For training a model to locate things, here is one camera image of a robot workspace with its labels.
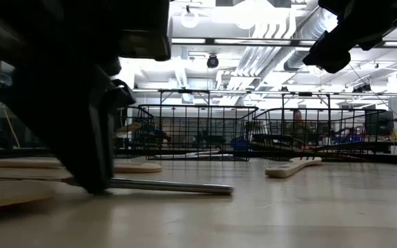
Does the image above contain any blue bin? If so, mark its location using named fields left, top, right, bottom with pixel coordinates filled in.
left=230, top=136, right=252, bottom=152

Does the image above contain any wooden slotted spatula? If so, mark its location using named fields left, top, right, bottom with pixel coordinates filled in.
left=0, top=158, right=163, bottom=174

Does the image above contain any wooden forked spatula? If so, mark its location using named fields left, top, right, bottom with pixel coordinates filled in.
left=265, top=156, right=323, bottom=179

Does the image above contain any black wire basket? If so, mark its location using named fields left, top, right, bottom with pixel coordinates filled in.
left=139, top=104, right=258, bottom=162
left=250, top=106, right=387, bottom=163
left=114, top=105, right=156, bottom=159

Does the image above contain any black monitor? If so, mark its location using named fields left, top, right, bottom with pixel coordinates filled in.
left=365, top=110, right=395, bottom=138

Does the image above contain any black spotlight cluster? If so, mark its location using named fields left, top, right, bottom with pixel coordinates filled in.
left=352, top=83, right=372, bottom=94

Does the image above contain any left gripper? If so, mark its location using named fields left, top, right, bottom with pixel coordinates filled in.
left=0, top=0, right=170, bottom=113

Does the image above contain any wooden turner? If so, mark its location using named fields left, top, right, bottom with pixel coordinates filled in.
left=0, top=180, right=55, bottom=211

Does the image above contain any silver table knife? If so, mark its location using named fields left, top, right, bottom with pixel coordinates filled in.
left=0, top=176, right=234, bottom=196
left=149, top=153, right=233, bottom=161
left=170, top=149, right=221, bottom=156

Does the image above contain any person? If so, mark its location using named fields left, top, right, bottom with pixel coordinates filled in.
left=285, top=109, right=312, bottom=145

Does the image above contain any black round ceiling device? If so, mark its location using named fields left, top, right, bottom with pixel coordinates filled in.
left=206, top=54, right=220, bottom=70

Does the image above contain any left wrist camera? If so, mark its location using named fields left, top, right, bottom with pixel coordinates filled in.
left=119, top=29, right=172, bottom=63

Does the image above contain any wooden spoon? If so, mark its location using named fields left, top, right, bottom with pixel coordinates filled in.
left=115, top=122, right=143, bottom=137

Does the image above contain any yellow hanging cord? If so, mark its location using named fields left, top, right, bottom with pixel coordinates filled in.
left=0, top=54, right=21, bottom=149

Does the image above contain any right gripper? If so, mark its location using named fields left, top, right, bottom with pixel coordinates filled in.
left=301, top=0, right=397, bottom=75

